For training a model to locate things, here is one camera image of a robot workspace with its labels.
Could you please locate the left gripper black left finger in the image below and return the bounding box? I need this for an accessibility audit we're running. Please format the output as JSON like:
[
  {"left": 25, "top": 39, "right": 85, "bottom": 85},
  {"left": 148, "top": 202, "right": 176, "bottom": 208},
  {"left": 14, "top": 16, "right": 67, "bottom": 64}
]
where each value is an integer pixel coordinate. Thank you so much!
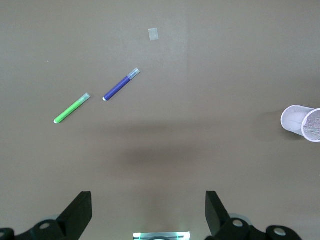
[{"left": 14, "top": 191, "right": 93, "bottom": 240}]

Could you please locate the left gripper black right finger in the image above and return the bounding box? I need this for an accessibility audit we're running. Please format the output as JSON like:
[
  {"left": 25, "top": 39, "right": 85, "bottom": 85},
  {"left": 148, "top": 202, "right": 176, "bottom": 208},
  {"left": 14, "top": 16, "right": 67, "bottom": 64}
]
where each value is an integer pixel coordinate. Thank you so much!
[{"left": 205, "top": 191, "right": 269, "bottom": 240}]

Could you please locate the purple highlighter pen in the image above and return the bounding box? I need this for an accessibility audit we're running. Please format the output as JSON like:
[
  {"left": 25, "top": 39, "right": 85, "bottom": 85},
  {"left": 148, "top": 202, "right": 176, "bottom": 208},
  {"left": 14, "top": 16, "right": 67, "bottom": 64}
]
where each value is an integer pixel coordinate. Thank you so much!
[{"left": 102, "top": 67, "right": 141, "bottom": 102}]

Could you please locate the green highlighter pen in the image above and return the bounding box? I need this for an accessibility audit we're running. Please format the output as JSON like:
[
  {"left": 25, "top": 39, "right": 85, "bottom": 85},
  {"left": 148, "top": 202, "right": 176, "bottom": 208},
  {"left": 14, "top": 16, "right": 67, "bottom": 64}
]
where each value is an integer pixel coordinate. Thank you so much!
[{"left": 53, "top": 92, "right": 91, "bottom": 125}]

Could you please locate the small clear tape piece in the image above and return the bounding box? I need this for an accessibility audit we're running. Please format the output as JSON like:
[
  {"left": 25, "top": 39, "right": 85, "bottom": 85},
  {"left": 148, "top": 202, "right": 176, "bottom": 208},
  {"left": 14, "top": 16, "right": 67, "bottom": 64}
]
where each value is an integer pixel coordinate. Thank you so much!
[{"left": 148, "top": 27, "right": 160, "bottom": 42}]

